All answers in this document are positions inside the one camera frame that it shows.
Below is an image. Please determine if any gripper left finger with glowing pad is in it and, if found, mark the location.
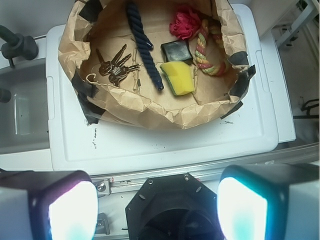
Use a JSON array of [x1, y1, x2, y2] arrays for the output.
[[0, 170, 98, 240]]

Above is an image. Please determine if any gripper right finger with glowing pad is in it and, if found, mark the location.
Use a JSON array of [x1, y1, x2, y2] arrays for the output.
[[217, 163, 320, 240]]

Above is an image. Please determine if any clear plastic bin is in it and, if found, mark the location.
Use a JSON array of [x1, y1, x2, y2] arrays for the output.
[[0, 57, 52, 155]]

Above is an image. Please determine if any white plastic bin lid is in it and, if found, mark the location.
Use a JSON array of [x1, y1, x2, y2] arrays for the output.
[[45, 4, 279, 175]]

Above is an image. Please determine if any bunch of metal keys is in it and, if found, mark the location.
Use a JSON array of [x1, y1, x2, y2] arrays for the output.
[[96, 44, 140, 87]]

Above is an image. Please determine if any yellow green sponge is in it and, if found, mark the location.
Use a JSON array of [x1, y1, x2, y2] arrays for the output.
[[160, 61, 195, 96]]

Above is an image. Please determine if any grey clamp knob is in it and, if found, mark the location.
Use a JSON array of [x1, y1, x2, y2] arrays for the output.
[[0, 25, 39, 69]]

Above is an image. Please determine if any crumpled brown paper bag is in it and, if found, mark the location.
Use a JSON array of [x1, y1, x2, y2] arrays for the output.
[[58, 0, 256, 130]]

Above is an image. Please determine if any black square block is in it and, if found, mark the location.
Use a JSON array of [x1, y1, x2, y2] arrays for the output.
[[160, 40, 193, 65]]

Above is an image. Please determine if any red crumpled cloth flower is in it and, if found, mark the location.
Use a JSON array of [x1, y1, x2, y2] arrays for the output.
[[169, 4, 202, 40]]

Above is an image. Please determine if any aluminium rail frame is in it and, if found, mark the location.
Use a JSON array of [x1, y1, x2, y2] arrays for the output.
[[91, 142, 320, 196]]

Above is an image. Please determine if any black cable bundle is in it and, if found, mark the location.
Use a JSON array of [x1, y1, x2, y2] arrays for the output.
[[298, 98, 320, 120]]

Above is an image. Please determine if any black octagonal mount plate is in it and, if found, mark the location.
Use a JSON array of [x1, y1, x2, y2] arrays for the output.
[[125, 173, 225, 240]]

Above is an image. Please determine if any multicolour twisted rope toy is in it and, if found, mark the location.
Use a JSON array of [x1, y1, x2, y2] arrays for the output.
[[194, 19, 230, 77]]

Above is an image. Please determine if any dark blue twisted rope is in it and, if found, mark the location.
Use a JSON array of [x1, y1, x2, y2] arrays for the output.
[[125, 0, 165, 92]]

